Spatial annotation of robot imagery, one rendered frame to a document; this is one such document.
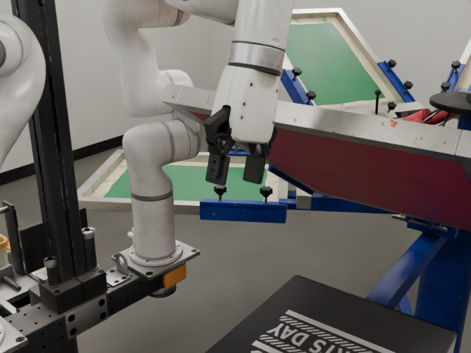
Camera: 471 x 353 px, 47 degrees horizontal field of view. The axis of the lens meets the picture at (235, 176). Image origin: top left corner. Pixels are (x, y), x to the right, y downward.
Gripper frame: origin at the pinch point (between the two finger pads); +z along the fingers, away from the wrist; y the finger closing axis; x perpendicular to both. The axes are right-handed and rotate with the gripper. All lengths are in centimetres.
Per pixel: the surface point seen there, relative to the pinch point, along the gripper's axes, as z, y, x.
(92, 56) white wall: -34, -290, -380
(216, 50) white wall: -75, -474, -374
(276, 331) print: 41, -49, -13
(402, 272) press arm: 30, -97, 1
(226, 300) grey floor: 99, -187, -115
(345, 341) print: 39, -55, 2
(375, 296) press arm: 35, -81, -1
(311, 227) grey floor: 67, -292, -120
